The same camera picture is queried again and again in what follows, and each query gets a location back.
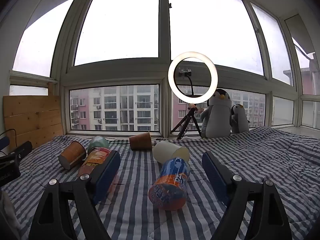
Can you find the blue and orange paper cup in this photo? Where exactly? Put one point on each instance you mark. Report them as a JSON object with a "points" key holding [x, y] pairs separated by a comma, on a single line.
{"points": [[170, 182]]}

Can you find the wooden board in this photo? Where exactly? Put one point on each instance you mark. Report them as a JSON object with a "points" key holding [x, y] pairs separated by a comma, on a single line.
{"points": [[32, 120]]}

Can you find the gooseneck phone holder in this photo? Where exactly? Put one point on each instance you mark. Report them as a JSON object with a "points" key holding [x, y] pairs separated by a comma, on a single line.
{"points": [[186, 74]]}

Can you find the brown paper cup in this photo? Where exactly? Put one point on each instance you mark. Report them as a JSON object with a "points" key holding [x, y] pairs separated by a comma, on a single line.
{"points": [[72, 155], [140, 142]]}

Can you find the striped blanket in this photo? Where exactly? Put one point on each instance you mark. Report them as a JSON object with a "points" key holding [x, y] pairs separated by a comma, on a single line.
{"points": [[140, 226]]}

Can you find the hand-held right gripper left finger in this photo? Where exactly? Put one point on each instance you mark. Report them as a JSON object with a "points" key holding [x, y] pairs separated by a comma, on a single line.
{"points": [[106, 177]]}

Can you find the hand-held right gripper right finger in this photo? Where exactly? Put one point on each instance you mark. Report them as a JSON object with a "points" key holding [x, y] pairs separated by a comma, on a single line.
{"points": [[215, 177]]}

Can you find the small penguin plush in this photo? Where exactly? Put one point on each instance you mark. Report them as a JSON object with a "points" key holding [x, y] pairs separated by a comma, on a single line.
{"points": [[239, 120]]}

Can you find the teal paper cup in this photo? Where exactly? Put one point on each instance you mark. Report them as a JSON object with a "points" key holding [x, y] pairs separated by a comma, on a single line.
{"points": [[98, 142]]}

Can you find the apartment building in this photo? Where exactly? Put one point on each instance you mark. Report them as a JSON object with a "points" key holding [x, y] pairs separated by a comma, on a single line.
{"points": [[130, 107]]}

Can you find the large penguin plush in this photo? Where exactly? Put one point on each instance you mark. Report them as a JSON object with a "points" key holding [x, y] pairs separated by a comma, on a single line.
{"points": [[217, 117]]}

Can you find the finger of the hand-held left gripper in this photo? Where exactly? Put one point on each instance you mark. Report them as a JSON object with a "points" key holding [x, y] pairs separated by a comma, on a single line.
{"points": [[23, 148]]}

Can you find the black tripod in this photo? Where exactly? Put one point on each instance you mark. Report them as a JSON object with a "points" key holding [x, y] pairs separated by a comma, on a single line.
{"points": [[191, 115]]}

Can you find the white paper cup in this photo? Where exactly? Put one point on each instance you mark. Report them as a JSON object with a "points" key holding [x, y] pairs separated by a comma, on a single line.
{"points": [[168, 151]]}

